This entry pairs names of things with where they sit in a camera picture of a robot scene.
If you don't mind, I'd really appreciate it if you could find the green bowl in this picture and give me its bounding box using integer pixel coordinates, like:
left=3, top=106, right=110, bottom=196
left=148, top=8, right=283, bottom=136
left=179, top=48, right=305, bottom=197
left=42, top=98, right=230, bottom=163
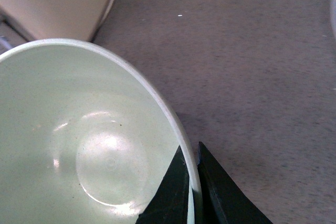
left=1, top=39, right=204, bottom=223

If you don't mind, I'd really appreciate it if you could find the cream two-slot toaster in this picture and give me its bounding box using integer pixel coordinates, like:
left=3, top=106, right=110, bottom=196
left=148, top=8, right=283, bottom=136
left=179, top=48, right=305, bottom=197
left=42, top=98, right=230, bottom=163
left=1, top=0, right=114, bottom=52

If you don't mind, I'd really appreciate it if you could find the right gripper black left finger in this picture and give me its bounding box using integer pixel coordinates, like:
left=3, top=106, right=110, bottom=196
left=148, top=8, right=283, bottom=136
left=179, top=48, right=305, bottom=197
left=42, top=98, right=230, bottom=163
left=136, top=147, right=189, bottom=223

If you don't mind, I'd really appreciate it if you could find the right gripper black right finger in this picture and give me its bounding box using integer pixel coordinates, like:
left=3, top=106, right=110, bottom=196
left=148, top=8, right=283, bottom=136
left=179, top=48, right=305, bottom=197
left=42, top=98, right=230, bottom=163
left=197, top=142, right=271, bottom=223

